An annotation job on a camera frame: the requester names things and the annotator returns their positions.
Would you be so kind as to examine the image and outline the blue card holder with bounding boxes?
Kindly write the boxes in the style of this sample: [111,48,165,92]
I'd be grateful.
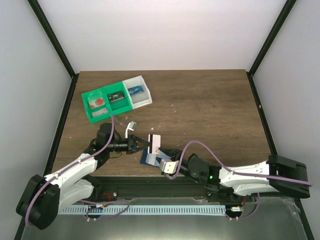
[139,148,168,168]

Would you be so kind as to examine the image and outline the white pink patterned card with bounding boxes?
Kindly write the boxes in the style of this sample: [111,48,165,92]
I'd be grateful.
[147,134,161,154]

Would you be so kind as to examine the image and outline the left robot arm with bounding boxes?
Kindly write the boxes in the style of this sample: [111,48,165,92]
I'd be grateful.
[16,123,151,230]

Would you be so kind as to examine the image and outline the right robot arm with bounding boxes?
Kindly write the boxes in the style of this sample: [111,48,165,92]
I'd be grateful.
[155,147,310,199]

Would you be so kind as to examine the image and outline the black card stack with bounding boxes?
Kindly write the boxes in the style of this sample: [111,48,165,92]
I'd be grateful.
[107,90,125,103]

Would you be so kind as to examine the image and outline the red white card stack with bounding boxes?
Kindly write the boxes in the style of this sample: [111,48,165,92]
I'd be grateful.
[88,97,105,109]

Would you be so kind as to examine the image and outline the blue card stack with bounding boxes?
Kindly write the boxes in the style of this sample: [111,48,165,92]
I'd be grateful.
[127,85,144,96]

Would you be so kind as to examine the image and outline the middle green bin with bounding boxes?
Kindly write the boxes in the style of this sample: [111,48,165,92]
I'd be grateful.
[102,82,133,116]

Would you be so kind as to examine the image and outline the green bin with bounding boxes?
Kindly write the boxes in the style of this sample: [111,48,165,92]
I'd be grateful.
[102,82,133,116]
[81,88,111,124]

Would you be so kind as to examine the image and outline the left green bin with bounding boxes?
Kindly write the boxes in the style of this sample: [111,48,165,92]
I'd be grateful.
[81,88,111,124]

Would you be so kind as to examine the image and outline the white bin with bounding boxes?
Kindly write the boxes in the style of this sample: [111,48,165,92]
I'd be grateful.
[122,75,153,110]

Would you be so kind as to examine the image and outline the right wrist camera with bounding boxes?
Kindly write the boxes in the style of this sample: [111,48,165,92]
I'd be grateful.
[159,158,179,175]

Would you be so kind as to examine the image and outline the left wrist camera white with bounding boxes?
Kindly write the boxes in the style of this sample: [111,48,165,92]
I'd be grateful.
[124,121,137,139]

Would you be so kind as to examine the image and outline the black aluminium frame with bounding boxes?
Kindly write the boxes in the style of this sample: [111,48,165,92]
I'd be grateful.
[13,0,316,240]

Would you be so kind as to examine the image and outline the light blue cable duct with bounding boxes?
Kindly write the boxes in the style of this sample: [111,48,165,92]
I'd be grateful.
[59,205,226,217]

